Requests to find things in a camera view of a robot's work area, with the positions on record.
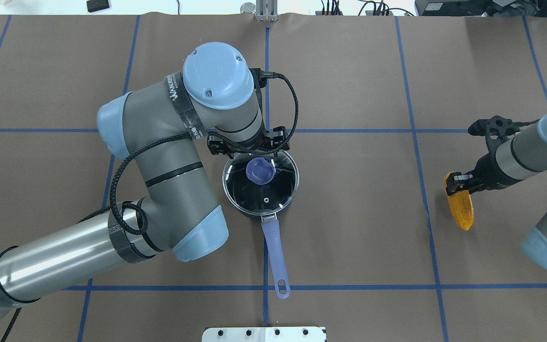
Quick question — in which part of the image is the yellow corn cob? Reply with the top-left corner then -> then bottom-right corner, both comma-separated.
443,178 -> 474,231

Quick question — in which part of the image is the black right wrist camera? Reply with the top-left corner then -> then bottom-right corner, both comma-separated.
467,115 -> 521,142

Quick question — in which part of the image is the aluminium frame post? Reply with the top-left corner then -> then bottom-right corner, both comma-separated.
255,0 -> 279,22

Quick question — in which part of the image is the glass pot lid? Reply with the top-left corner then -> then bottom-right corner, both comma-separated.
222,150 -> 300,217

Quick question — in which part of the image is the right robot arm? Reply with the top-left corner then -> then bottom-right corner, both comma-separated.
443,114 -> 547,271

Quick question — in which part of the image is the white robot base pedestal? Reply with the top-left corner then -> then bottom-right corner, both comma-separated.
201,326 -> 328,342

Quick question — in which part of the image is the small black flat device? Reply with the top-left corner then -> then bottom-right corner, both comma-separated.
85,0 -> 110,13

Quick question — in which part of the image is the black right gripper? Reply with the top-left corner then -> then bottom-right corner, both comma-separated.
445,154 -> 511,196

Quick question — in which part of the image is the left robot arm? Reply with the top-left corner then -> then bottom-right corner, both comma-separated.
0,41 -> 298,320

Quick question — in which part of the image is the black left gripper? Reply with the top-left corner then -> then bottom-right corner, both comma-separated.
207,126 -> 289,158

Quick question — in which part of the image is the dark blue saucepan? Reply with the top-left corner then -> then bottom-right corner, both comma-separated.
222,150 -> 301,300

